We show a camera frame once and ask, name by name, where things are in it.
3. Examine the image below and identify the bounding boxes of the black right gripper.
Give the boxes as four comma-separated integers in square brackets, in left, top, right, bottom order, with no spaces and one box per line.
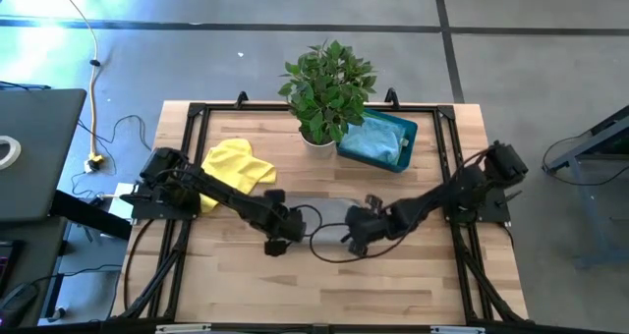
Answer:
[341,204,397,258]

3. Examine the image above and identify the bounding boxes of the grey microfiber towel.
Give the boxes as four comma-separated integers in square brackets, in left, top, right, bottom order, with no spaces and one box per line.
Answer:
[284,191,364,243]

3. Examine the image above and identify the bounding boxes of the yellow microfiber towel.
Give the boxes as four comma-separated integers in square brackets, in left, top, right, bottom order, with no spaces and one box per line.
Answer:
[199,137,278,214]

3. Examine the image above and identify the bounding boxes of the blue microfiber towel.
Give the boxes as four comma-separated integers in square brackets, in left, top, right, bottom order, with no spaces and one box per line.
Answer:
[339,116,408,167]

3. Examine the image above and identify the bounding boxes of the teal plastic bin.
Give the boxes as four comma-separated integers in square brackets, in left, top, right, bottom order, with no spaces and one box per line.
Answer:
[336,108,420,174]

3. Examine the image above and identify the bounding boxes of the green plant in white pot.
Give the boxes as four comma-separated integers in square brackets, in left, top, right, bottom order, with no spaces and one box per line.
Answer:
[277,38,378,160]

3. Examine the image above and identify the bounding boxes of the white box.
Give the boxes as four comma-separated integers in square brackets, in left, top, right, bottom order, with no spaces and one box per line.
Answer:
[107,182,140,223]

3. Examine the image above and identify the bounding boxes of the black desk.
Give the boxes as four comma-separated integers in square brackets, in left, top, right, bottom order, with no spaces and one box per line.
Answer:
[0,190,134,325]

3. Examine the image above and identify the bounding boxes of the white power strip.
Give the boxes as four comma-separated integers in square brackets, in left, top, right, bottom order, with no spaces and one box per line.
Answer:
[84,151,105,174]

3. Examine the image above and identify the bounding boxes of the white tape roll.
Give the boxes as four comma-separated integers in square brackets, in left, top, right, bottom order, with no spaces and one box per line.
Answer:
[0,135,23,171]

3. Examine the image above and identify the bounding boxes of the black computer mouse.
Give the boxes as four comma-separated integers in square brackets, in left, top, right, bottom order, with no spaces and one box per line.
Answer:
[0,282,39,321]

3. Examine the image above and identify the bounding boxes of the black keyboard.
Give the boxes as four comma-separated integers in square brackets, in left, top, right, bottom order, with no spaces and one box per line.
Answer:
[0,239,22,296]

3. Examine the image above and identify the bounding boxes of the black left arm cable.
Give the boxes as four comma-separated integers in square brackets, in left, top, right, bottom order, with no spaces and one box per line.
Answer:
[292,203,324,238]

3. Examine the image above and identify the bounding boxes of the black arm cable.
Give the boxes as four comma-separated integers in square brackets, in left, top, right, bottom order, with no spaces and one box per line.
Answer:
[309,210,424,265]
[292,203,324,238]

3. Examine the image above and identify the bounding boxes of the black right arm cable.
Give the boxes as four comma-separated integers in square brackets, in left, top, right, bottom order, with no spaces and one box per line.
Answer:
[309,210,424,265]

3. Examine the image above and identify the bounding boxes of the black aluminium table frame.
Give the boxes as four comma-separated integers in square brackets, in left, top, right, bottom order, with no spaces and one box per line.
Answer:
[110,86,531,334]

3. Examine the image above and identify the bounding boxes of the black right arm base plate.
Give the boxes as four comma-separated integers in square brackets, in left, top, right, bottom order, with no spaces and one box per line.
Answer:
[439,184,512,225]

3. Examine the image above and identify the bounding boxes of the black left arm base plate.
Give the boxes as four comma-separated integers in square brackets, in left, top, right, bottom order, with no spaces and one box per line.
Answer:
[120,184,198,221]

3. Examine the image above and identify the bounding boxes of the silver bracket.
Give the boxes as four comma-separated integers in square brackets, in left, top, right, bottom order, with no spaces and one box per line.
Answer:
[154,323,213,334]
[429,325,486,334]

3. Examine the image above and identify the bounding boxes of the black floor cable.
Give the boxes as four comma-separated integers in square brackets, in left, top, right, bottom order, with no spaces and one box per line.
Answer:
[541,135,629,187]
[73,113,152,197]

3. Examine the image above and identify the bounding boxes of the grey metal table frame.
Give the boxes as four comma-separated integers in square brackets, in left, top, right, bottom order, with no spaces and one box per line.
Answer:
[543,105,629,269]

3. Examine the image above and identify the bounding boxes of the yellow floor cable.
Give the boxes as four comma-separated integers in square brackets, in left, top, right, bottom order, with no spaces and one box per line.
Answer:
[51,0,101,159]

